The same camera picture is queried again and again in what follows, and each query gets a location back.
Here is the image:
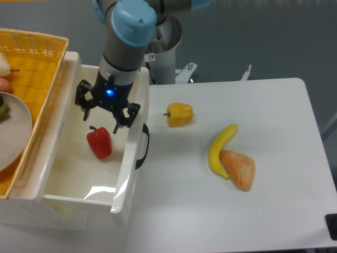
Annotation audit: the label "white drawer cabinet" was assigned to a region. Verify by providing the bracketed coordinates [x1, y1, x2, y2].
[0, 51, 132, 231]

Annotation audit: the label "white table bracket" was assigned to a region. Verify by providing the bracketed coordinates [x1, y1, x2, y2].
[240, 64, 252, 81]

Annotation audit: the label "orange bread wedge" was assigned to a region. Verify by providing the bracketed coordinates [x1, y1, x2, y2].
[220, 150, 255, 191]

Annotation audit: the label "red bell pepper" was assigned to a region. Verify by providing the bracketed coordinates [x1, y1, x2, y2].
[86, 125, 112, 159]

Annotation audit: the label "yellow woven basket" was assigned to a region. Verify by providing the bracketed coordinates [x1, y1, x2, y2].
[1, 28, 69, 200]

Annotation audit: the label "black drawer handle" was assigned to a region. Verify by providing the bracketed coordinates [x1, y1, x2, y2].
[135, 123, 150, 170]

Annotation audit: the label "yellow banana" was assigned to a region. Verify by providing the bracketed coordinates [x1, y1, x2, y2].
[208, 124, 238, 180]

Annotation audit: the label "black corner device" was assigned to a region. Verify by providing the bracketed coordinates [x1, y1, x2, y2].
[325, 213, 337, 241]

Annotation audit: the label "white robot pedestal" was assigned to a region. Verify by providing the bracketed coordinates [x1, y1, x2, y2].
[144, 15, 197, 85]

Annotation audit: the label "yellow bell pepper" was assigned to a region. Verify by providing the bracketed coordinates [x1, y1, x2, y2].
[164, 103, 194, 127]

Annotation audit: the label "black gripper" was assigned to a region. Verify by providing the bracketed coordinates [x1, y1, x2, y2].
[75, 67, 141, 134]

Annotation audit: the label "grey ribbed plate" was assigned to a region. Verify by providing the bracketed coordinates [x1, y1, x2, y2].
[1, 92, 32, 170]

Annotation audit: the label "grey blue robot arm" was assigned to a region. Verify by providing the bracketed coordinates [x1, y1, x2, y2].
[75, 1, 211, 129]

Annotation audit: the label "pink peach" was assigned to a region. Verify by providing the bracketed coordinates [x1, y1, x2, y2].
[0, 77, 12, 93]

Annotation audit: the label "white pear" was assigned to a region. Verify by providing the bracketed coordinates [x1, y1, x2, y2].
[0, 53, 19, 77]

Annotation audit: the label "white upper drawer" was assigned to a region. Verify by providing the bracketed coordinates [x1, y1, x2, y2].
[43, 68, 150, 215]

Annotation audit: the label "green grapes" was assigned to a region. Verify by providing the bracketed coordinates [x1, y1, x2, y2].
[0, 95, 11, 122]

